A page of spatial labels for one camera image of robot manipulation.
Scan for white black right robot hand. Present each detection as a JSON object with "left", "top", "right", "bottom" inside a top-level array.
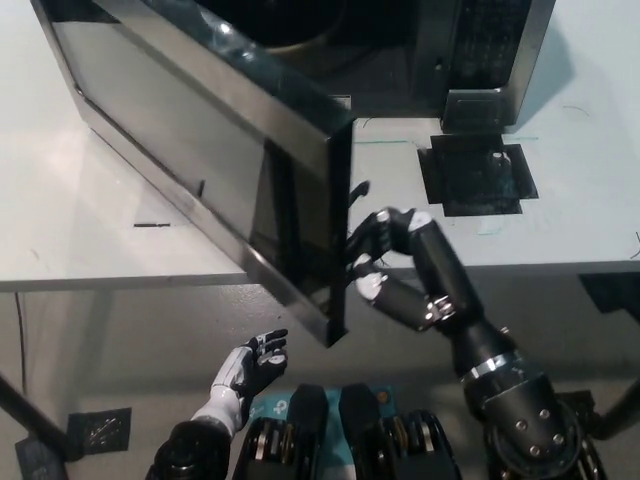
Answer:
[{"left": 343, "top": 206, "right": 489, "bottom": 335}]

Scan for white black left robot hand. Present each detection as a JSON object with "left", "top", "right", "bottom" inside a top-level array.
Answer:
[{"left": 209, "top": 328, "right": 290, "bottom": 400}]

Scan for stainless steel microwave body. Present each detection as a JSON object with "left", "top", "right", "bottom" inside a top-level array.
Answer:
[{"left": 194, "top": 0, "right": 554, "bottom": 135}]

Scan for glass microwave turntable plate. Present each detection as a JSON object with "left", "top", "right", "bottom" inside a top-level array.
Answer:
[{"left": 257, "top": 0, "right": 352, "bottom": 56}]

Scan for teal cardboard box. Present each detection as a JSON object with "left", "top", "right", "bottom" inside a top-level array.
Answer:
[{"left": 246, "top": 383, "right": 402, "bottom": 480}]

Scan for black tape patch on table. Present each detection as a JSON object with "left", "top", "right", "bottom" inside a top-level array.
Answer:
[{"left": 416, "top": 132, "right": 541, "bottom": 219}]

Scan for small black floor tape patch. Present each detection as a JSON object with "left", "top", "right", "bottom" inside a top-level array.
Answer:
[{"left": 66, "top": 406, "right": 134, "bottom": 450}]

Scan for black metal support pole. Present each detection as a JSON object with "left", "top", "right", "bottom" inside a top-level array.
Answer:
[{"left": 0, "top": 371, "right": 82, "bottom": 462}]

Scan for black floor plate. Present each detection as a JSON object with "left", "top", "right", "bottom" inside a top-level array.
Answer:
[{"left": 13, "top": 436, "right": 67, "bottom": 480}]

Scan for thin black cable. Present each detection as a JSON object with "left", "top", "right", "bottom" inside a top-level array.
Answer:
[{"left": 13, "top": 292, "right": 30, "bottom": 404}]

